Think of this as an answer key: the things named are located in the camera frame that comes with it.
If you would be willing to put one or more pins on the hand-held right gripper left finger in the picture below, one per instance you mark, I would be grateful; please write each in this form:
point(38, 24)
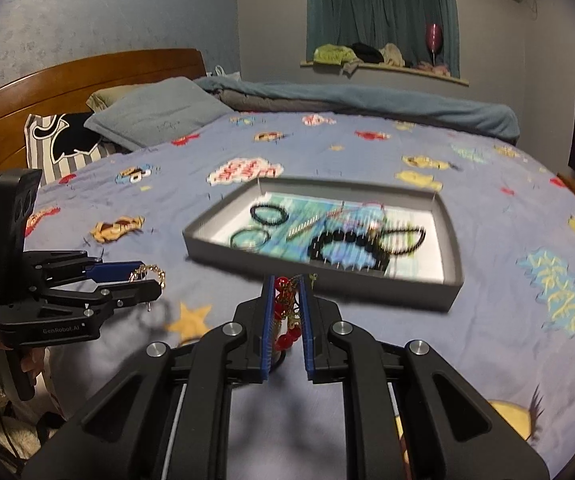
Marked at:
point(267, 330)

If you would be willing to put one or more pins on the grey-blue pillow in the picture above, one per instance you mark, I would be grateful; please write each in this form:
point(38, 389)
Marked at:
point(162, 110)

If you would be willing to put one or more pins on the pink cloth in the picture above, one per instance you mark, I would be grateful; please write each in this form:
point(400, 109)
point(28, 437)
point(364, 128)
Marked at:
point(432, 66)

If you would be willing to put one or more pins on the black white striped pillow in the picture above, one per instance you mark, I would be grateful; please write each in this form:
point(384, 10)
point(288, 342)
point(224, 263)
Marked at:
point(67, 140)

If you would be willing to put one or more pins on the green cloth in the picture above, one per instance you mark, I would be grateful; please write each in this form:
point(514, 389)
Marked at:
point(332, 54)

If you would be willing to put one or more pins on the pearl hair clip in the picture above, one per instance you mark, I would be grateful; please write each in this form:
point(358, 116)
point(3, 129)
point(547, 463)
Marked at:
point(307, 223)

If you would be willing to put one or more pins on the silver bangle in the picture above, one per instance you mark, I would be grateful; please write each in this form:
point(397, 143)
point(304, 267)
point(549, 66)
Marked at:
point(237, 242)

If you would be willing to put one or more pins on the pink glass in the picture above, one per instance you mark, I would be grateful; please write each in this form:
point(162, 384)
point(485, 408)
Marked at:
point(433, 35)

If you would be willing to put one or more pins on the grey cardboard box tray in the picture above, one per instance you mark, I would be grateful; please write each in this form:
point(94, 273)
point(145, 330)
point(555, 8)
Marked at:
point(327, 292)

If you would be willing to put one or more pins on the person's left hand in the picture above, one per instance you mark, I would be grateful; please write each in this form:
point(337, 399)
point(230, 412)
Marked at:
point(41, 362)

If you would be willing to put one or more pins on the wooden windowsill shelf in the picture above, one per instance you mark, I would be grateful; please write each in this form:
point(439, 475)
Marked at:
point(417, 74)

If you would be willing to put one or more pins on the wooden headboard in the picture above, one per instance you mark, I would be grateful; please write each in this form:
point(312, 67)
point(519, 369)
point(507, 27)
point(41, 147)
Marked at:
point(67, 77)

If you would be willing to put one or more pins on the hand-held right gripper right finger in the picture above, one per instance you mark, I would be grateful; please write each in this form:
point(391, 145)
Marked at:
point(307, 340)

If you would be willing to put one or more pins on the black cloth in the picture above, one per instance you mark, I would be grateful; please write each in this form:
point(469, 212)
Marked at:
point(367, 51)

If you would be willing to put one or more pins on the blue printed paper sheet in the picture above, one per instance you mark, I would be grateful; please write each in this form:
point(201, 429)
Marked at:
point(287, 247)

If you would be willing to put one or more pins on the blue blanket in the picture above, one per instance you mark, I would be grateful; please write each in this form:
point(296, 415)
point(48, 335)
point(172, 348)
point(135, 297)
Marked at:
point(367, 102)

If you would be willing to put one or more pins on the beige pillow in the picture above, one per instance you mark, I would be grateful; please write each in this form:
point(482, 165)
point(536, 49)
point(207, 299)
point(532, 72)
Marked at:
point(105, 97)

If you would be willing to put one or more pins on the beige cloth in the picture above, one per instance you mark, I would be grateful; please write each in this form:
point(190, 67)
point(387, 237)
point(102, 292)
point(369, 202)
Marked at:
point(393, 54)

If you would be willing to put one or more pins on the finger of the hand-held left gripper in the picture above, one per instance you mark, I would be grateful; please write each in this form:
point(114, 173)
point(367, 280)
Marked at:
point(115, 271)
point(137, 291)

